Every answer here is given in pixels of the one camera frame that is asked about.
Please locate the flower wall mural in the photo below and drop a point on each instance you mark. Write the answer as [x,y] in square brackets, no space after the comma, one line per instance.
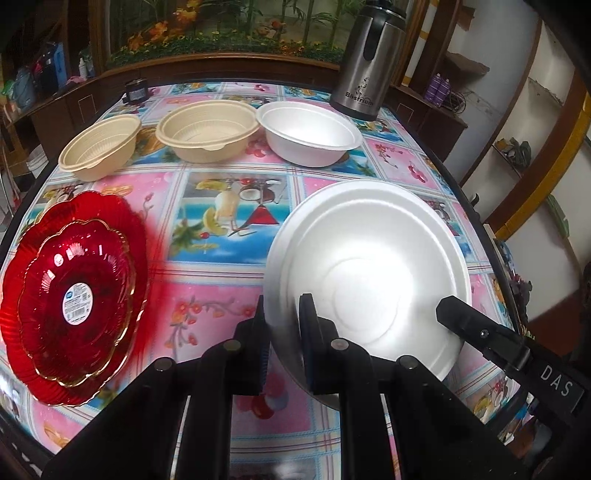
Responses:
[221,27]

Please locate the small red glass plate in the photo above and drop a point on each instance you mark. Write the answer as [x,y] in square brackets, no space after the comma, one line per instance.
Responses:
[78,341]

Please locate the white bucket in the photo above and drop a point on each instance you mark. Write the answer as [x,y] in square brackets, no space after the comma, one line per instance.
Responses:
[37,161]

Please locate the purple bottles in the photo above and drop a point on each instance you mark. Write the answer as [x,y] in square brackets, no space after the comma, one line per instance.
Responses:
[437,90]

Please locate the wooden shelf unit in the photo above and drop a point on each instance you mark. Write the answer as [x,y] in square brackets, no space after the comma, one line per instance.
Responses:
[545,138]

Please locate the large red glass plate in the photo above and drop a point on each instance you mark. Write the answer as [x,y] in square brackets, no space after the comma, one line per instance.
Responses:
[117,210]

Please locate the blue box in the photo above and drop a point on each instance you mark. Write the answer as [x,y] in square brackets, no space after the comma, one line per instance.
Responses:
[59,64]

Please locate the small black device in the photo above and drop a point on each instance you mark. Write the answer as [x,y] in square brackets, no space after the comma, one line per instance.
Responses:
[136,91]

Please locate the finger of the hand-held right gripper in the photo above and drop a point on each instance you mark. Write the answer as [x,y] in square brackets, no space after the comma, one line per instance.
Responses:
[480,332]

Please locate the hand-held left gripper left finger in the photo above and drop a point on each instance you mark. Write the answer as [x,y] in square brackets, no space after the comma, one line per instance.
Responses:
[263,353]

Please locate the stainless steel thermos flask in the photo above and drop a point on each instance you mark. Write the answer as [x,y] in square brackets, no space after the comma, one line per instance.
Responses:
[364,69]

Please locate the large white foam bowl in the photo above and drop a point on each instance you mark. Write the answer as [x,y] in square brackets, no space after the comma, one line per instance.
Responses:
[369,240]

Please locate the printed pink tablecloth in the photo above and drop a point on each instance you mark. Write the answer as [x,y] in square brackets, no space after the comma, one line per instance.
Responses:
[217,295]

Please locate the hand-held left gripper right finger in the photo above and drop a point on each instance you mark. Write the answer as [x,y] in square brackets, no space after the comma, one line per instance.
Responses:
[307,344]

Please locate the beige plastic bowl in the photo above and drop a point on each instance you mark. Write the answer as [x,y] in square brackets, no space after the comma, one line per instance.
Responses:
[99,145]
[207,124]

